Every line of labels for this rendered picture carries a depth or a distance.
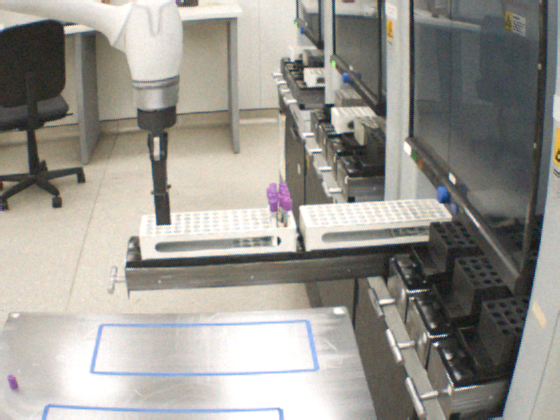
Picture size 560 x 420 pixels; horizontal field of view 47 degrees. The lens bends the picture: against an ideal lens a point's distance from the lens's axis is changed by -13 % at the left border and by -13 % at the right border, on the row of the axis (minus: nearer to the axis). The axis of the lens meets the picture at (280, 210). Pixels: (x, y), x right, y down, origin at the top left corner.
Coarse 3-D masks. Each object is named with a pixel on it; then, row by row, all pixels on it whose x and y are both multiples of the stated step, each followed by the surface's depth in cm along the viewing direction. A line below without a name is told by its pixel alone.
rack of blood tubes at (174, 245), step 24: (144, 216) 143; (192, 216) 143; (216, 216) 143; (240, 216) 143; (264, 216) 143; (144, 240) 135; (168, 240) 136; (192, 240) 146; (216, 240) 146; (240, 240) 141; (264, 240) 142; (288, 240) 138
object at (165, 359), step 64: (64, 320) 114; (128, 320) 115; (192, 320) 116; (256, 320) 116; (320, 320) 116; (0, 384) 96; (64, 384) 98; (128, 384) 99; (192, 384) 100; (256, 384) 100; (320, 384) 100
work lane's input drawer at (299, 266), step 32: (128, 256) 137; (224, 256) 138; (256, 256) 138; (288, 256) 139; (320, 256) 140; (352, 256) 139; (384, 256) 140; (128, 288) 137; (160, 288) 137; (192, 288) 138
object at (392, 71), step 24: (384, 0) 219; (384, 24) 222; (384, 48) 225; (336, 72) 229; (384, 72) 229; (312, 144) 231; (312, 168) 234; (312, 192) 237; (312, 288) 250; (336, 288) 201
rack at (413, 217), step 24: (312, 216) 143; (336, 216) 142; (360, 216) 142; (384, 216) 142; (408, 216) 142; (432, 216) 142; (312, 240) 139; (336, 240) 145; (360, 240) 145; (384, 240) 141; (408, 240) 141
